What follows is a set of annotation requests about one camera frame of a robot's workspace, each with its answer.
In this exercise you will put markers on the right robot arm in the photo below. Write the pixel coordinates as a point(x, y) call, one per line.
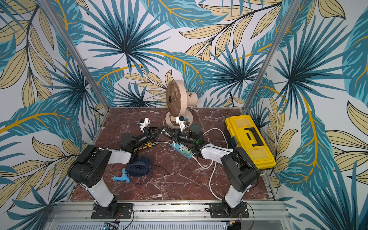
point(238, 166)

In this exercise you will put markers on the yellow black toolbox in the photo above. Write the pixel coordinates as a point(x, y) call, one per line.
point(244, 133)

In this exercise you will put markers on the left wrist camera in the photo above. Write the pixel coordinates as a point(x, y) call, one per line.
point(145, 122)

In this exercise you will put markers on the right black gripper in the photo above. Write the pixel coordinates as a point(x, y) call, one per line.
point(177, 133)

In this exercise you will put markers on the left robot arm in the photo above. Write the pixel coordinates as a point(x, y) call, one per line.
point(89, 167)

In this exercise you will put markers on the teal white power strip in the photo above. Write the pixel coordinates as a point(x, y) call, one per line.
point(185, 151)

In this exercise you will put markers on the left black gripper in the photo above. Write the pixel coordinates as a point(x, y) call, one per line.
point(151, 136)

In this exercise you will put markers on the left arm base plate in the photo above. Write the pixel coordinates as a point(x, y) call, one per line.
point(114, 211)

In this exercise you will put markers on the yellow handled pliers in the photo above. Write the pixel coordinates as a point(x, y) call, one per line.
point(147, 145)

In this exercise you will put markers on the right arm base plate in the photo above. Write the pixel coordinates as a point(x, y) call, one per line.
point(222, 210)

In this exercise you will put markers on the aluminium front rail frame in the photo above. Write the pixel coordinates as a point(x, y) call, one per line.
point(172, 215)

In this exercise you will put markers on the beige desk fan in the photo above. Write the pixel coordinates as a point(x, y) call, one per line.
point(178, 101)

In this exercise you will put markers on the dark blue handheld fan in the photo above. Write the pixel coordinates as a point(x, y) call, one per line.
point(141, 167)

